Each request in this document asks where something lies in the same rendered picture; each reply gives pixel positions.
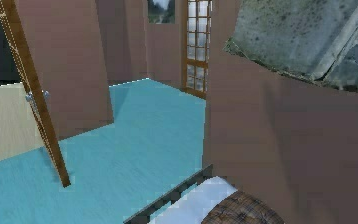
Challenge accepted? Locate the brown checked pillow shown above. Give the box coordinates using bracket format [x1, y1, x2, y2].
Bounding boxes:
[200, 189, 286, 224]

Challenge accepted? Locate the silver door handle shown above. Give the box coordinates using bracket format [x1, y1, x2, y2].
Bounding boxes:
[24, 89, 51, 104]

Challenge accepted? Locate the landscape wall picture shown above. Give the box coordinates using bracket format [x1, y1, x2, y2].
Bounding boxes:
[147, 0, 177, 25]

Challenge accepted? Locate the grey-green wall painting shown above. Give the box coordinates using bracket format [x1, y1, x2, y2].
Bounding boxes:
[223, 0, 358, 96]

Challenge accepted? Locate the brown framed glass door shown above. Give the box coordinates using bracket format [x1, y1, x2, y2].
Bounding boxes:
[180, 0, 213, 100]

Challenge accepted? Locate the brown wooden room door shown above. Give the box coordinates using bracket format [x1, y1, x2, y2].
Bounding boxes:
[0, 0, 72, 189]

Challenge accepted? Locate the grey framed bed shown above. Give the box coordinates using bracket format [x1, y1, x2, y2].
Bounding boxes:
[122, 163, 240, 224]

